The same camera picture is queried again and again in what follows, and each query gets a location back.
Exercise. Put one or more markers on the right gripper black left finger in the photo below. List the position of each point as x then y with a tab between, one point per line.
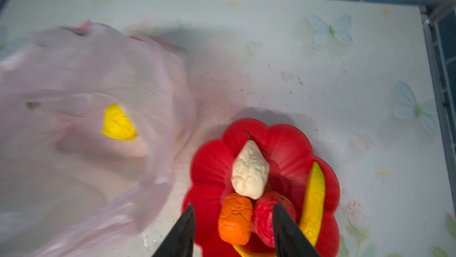
180	240

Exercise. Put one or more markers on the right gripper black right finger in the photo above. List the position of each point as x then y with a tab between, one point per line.
289	240

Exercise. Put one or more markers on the yellow banana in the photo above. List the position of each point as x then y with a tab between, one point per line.
312	216

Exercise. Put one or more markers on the red apple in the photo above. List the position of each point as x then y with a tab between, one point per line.
263	215

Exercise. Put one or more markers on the orange fruit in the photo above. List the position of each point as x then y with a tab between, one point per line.
234	222

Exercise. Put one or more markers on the beige pear fruit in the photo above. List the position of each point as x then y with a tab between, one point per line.
250	171

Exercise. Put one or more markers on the pink plastic fruit bag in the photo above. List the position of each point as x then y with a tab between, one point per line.
67	190

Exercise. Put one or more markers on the red flower-shaped plate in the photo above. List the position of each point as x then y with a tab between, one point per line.
290	155

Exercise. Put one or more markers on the yellow lemon fruit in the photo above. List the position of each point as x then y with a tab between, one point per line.
117	125

